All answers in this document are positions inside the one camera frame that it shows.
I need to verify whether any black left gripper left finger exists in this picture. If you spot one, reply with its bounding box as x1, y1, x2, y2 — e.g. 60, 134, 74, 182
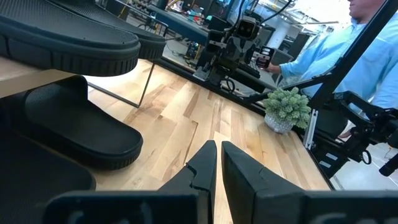
159, 140, 218, 224

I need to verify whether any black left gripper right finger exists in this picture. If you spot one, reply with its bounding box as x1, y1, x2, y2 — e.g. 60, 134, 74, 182
221, 141, 305, 224

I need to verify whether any black rubber slide sandal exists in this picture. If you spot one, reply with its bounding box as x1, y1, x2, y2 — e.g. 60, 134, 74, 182
0, 0, 141, 77
0, 130, 96, 224
51, 0, 167, 62
0, 75, 144, 171

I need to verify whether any wooden shelf board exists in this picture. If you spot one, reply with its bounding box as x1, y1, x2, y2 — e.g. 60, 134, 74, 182
0, 55, 75, 99

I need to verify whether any green plant in speckled pot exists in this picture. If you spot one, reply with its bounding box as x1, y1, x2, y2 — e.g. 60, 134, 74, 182
262, 86, 312, 135

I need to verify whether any person's hand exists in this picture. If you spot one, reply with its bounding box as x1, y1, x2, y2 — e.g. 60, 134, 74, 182
266, 63, 282, 75

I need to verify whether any dark blue table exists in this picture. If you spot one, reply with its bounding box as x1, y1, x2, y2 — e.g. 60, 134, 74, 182
146, 3, 210, 46

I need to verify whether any person in light blue shirt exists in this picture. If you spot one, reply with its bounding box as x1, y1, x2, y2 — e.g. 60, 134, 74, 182
245, 0, 398, 110

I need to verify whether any silver metal bracket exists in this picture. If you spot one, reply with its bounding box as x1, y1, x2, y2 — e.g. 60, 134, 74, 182
303, 108, 320, 151

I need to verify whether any black metal shelf frame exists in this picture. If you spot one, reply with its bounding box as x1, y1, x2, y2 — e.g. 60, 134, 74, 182
86, 62, 156, 109

